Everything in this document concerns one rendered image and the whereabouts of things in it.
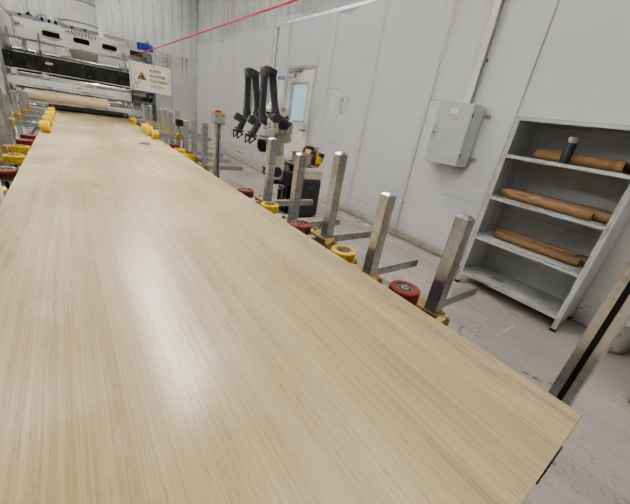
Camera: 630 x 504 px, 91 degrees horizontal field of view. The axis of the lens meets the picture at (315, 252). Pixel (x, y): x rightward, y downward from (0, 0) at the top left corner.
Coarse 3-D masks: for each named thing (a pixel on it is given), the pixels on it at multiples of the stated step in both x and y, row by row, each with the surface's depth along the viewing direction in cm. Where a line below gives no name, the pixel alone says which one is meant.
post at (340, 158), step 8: (336, 152) 109; (336, 160) 108; (344, 160) 108; (336, 168) 109; (344, 168) 110; (336, 176) 109; (336, 184) 111; (328, 192) 114; (336, 192) 112; (328, 200) 114; (336, 200) 114; (328, 208) 115; (336, 208) 115; (328, 216) 116; (336, 216) 117; (328, 224) 116; (328, 232) 118
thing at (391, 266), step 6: (408, 258) 124; (414, 258) 125; (384, 264) 115; (390, 264) 116; (396, 264) 117; (402, 264) 119; (408, 264) 122; (414, 264) 124; (378, 270) 111; (384, 270) 114; (390, 270) 116; (396, 270) 118
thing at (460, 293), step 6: (456, 288) 103; (462, 288) 104; (468, 288) 104; (474, 288) 105; (450, 294) 98; (456, 294) 99; (462, 294) 101; (468, 294) 104; (474, 294) 107; (450, 300) 97; (456, 300) 100; (444, 306) 96
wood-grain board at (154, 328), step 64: (64, 128) 249; (128, 128) 317; (64, 192) 109; (128, 192) 120; (192, 192) 134; (0, 256) 66; (64, 256) 70; (128, 256) 74; (192, 256) 79; (256, 256) 85; (320, 256) 92; (0, 320) 49; (64, 320) 51; (128, 320) 54; (192, 320) 56; (256, 320) 59; (320, 320) 62; (384, 320) 66; (0, 384) 39; (64, 384) 40; (128, 384) 42; (192, 384) 44; (256, 384) 45; (320, 384) 47; (384, 384) 49; (448, 384) 51; (512, 384) 54; (0, 448) 33; (64, 448) 33; (128, 448) 34; (192, 448) 36; (256, 448) 37; (320, 448) 38; (384, 448) 39; (448, 448) 40; (512, 448) 42
